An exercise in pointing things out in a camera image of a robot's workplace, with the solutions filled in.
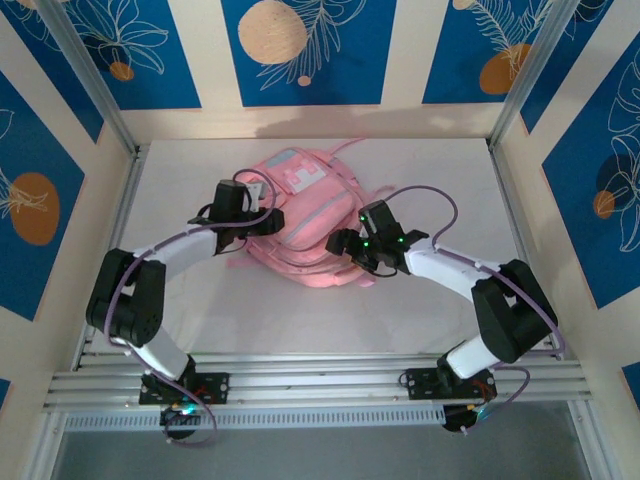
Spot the pink school backpack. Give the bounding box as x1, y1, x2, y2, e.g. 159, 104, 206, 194
224, 137, 396, 289

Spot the black controller box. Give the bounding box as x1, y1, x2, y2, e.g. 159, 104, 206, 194
158, 403, 204, 442
442, 402, 494, 435

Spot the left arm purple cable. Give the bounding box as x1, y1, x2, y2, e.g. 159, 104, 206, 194
107, 168, 281, 448

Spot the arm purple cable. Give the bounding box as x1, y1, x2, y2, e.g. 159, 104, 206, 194
384, 184, 569, 432
107, 168, 281, 448

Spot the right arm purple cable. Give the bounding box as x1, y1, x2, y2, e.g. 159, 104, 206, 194
384, 184, 569, 432

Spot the aluminium side rail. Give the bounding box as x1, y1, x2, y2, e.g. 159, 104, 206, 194
487, 139, 565, 361
73, 143, 147, 371

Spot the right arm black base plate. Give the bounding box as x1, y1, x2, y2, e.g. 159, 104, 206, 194
398, 366, 499, 402

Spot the aluminium crossbeam rail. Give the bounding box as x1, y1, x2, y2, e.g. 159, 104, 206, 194
42, 355, 594, 414

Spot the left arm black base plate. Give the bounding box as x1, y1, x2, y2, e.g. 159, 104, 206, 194
137, 371, 232, 407

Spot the grey slotted cable duct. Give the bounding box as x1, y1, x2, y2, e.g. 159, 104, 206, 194
63, 403, 447, 434

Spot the aluminium frame post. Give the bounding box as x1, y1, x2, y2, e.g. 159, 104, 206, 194
488, 0, 572, 151
37, 0, 146, 159

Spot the aluminium frame leg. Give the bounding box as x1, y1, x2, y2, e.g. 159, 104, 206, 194
29, 412, 69, 480
569, 399, 610, 480

